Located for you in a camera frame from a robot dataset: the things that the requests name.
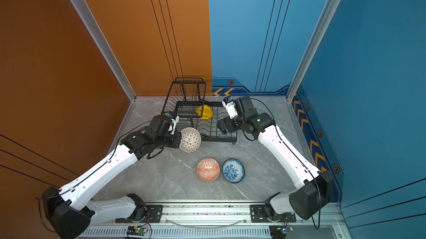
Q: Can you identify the aluminium corner post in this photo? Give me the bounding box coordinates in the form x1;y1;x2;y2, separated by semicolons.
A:
286;0;341;102
70;0;136;102

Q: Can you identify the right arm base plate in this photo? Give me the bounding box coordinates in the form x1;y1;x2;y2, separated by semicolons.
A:
250;204;296;223

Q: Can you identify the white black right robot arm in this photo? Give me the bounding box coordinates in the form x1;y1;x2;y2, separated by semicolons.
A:
217;96;335;221

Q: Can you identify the left green circuit board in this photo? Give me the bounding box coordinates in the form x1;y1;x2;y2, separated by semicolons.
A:
126;226;149;238

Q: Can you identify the right green circuit board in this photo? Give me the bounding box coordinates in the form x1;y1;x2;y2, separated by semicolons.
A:
269;225;294;239

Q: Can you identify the green circuit board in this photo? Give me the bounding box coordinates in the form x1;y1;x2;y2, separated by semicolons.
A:
269;225;294;239
126;226;149;238

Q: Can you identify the blue white floral bowl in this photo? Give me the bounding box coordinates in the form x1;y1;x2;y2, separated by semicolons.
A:
222;159;245;184

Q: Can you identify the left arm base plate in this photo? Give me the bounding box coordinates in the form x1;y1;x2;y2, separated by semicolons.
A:
115;205;163;223

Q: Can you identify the orange white patterned bowl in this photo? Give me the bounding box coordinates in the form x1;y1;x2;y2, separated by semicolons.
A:
196;158;220;182

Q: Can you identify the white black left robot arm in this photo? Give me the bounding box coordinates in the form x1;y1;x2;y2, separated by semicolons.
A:
41;114;181;239

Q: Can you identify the yellow bowl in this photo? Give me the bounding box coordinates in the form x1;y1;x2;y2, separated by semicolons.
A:
196;105;213;120

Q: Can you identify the aluminium corner post right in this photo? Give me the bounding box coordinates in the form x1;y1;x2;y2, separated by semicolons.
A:
286;0;341;102

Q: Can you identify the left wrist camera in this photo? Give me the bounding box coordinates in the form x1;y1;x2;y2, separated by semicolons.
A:
167;113;180;135

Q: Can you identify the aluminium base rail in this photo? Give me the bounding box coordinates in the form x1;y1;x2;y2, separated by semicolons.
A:
80;200;352;239

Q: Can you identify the black wire dish rack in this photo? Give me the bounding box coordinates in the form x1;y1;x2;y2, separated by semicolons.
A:
161;77;237;144

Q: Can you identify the aluminium corner post left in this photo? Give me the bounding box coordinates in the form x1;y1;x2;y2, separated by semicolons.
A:
70;0;136;102

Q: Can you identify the black white patterned bowl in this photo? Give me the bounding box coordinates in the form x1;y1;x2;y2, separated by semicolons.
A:
179;127;201;153

